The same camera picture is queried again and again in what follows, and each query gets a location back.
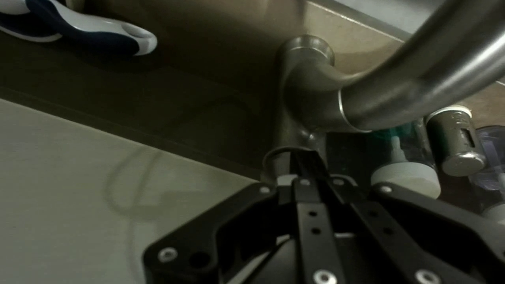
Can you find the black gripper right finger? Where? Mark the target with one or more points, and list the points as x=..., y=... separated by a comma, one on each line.
x=420, y=237

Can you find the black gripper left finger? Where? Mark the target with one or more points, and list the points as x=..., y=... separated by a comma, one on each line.
x=226, y=237

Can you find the clear soap bottle green liquid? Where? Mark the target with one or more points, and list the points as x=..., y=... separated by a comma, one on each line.
x=404, y=175

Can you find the clear soap bottle purple liquid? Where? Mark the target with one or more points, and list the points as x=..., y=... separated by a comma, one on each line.
x=494, y=178

